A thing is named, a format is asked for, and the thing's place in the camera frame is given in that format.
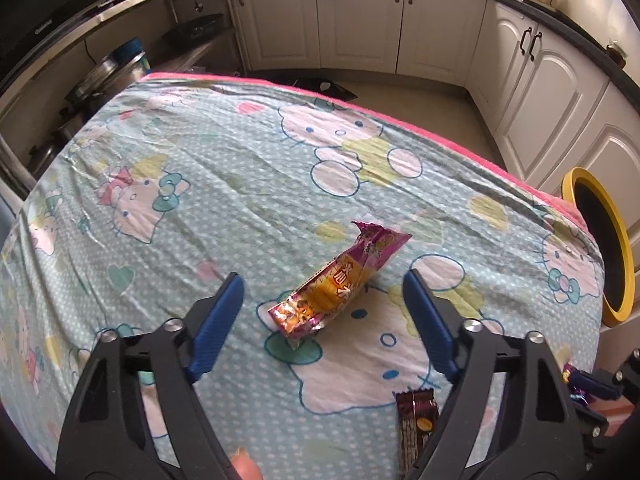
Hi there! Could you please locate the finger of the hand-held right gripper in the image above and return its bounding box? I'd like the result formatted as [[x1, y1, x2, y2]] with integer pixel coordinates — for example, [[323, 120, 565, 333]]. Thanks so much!
[[574, 352, 640, 402], [574, 402, 610, 462]]

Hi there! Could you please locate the purple yellow snack wrapper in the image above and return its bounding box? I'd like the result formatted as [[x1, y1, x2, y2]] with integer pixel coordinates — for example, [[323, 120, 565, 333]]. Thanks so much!
[[267, 220, 413, 351]]

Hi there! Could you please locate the small purple wrapper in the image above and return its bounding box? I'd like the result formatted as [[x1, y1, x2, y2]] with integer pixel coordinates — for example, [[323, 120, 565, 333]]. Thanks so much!
[[561, 362, 588, 403]]

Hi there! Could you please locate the yellow rimmed black bin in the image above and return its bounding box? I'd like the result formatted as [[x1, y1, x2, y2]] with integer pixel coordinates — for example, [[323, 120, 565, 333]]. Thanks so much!
[[560, 166, 636, 328]]

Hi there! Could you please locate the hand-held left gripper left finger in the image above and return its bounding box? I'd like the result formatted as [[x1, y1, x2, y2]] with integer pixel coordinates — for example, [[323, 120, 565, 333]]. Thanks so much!
[[55, 272, 246, 480]]

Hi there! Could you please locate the stainless steel table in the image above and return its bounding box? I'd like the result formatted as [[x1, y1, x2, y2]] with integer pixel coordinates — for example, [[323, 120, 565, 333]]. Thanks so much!
[[0, 0, 236, 201]]

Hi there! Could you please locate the cartoon printed bed sheet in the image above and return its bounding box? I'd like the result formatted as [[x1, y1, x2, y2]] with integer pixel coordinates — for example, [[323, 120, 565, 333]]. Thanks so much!
[[0, 77, 606, 480]]

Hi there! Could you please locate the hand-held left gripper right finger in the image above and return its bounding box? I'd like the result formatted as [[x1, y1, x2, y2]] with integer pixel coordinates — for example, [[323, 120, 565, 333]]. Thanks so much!
[[402, 269, 586, 480]]

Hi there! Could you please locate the black kitchen countertop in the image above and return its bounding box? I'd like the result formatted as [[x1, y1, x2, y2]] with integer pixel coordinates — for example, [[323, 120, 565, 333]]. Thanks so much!
[[225, 0, 640, 91]]

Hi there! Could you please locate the small pink object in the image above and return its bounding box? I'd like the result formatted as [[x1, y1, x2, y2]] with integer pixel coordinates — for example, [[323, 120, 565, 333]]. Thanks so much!
[[231, 450, 263, 480]]

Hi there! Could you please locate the brown chocolate wrapper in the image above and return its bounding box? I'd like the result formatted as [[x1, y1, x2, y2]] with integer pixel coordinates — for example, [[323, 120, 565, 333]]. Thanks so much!
[[395, 389, 441, 480]]

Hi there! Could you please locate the white kitchen cabinet unit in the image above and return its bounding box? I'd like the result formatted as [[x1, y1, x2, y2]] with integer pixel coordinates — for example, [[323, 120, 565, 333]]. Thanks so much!
[[225, 0, 640, 201]]

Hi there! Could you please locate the blue lid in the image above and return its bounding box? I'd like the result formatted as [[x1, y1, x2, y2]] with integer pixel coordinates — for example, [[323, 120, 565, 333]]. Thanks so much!
[[112, 37, 147, 62]]

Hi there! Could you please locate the black floor object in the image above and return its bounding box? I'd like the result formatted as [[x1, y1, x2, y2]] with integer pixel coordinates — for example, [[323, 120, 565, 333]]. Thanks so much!
[[290, 77, 358, 102]]

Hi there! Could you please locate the dark cooking pot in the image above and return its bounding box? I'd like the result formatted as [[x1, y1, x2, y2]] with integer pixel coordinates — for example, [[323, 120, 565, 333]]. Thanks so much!
[[27, 110, 88, 171]]

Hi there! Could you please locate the black microwave oven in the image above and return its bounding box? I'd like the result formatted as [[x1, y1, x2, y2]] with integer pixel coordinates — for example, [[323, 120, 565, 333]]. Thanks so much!
[[0, 0, 121, 81]]

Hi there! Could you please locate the steel pot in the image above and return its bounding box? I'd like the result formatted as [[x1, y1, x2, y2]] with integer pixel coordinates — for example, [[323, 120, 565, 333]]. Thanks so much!
[[65, 55, 146, 106]]

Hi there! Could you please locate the black pan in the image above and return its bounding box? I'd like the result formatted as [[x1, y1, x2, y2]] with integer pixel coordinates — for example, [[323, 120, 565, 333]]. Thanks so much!
[[160, 12, 226, 47]]

